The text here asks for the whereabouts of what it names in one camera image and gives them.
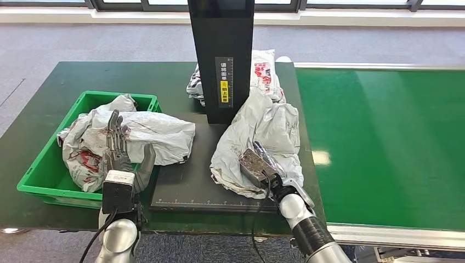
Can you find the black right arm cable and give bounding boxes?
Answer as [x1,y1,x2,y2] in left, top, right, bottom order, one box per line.
[251,174,273,263]

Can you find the dark green table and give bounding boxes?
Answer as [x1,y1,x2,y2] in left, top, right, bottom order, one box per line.
[0,61,326,236]

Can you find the grey parcel bag faded print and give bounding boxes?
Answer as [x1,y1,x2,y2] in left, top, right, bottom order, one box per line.
[78,94,196,166]

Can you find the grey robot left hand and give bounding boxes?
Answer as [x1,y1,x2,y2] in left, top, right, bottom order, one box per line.
[102,109,157,172]

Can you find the dark window frame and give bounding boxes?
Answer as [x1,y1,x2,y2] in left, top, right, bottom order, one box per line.
[0,0,465,13]

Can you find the white parcel bag black stripes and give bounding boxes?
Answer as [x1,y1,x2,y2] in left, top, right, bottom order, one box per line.
[186,64,206,107]

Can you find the black inbound scanner machine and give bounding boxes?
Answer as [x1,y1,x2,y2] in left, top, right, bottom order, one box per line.
[149,0,291,214]

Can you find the white window sill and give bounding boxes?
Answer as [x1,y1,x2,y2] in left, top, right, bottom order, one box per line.
[0,3,465,28]

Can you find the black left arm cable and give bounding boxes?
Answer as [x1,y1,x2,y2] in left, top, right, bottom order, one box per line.
[79,207,119,263]

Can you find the grey red-print parcel bag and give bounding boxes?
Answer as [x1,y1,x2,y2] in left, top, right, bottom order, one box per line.
[57,116,110,193]

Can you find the green plastic crate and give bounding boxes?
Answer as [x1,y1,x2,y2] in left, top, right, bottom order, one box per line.
[16,90,162,210]

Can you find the black yellow ruler sticker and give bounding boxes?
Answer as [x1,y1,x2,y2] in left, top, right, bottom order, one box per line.
[215,56,234,108]

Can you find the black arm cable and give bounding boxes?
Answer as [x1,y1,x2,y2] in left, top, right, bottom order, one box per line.
[79,207,119,263]
[251,174,273,263]

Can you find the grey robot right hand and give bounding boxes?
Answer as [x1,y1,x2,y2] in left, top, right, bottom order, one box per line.
[252,140,288,179]

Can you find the grey parcel bag red logo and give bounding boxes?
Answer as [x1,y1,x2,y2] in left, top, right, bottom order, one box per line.
[209,88,304,199]

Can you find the white parcel bag red pictures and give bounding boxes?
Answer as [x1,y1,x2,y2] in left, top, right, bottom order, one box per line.
[251,49,286,102]

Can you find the green conveyor belt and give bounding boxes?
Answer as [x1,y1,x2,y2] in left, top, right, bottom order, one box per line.
[294,68,465,231]

